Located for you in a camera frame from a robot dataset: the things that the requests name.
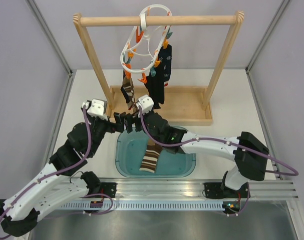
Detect left aluminium frame post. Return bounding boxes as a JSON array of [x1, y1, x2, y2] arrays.
[[25, 0, 73, 76]]

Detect right aluminium frame post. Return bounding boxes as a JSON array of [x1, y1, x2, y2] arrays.
[[244, 0, 292, 75]]

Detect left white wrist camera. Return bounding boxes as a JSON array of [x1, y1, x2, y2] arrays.
[[81, 99, 108, 121]]

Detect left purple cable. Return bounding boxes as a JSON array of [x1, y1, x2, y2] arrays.
[[0, 104, 114, 238]]

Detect teal plastic bin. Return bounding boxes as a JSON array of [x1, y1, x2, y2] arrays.
[[115, 131, 196, 178]]

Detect brown striped sock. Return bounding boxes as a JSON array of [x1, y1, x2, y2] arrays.
[[120, 71, 136, 113], [139, 139, 163, 173]]

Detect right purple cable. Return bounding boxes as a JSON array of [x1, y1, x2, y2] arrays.
[[138, 106, 299, 217]]

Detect black sock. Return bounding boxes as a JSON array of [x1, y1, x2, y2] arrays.
[[145, 70, 164, 110]]

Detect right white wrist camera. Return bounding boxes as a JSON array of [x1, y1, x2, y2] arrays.
[[135, 95, 154, 114]]

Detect white slotted cable duct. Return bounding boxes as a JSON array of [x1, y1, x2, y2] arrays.
[[58, 200, 224, 211]]

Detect aluminium mounting rail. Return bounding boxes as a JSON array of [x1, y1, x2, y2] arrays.
[[49, 176, 299, 201]]

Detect white clip hanger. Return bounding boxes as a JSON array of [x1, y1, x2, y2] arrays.
[[120, 4, 172, 84]]

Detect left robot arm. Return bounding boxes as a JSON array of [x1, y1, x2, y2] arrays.
[[0, 112, 127, 239]]

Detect wooden hanging rack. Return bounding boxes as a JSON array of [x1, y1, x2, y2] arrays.
[[73, 6, 244, 126]]

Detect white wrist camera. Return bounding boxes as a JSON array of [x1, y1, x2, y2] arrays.
[[135, 95, 154, 114], [81, 99, 108, 121]]

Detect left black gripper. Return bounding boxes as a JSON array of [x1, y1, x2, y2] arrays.
[[83, 107, 126, 156]]

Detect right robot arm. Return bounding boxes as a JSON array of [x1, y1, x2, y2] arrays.
[[135, 102, 269, 199]]

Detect aluminium frame post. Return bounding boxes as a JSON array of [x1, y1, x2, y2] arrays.
[[244, 0, 292, 75], [25, 0, 73, 76]]

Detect purple cable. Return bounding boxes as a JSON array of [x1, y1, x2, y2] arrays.
[[138, 106, 299, 217], [0, 104, 114, 238]]

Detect navy patterned sock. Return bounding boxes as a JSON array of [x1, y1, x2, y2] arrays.
[[157, 44, 172, 87]]

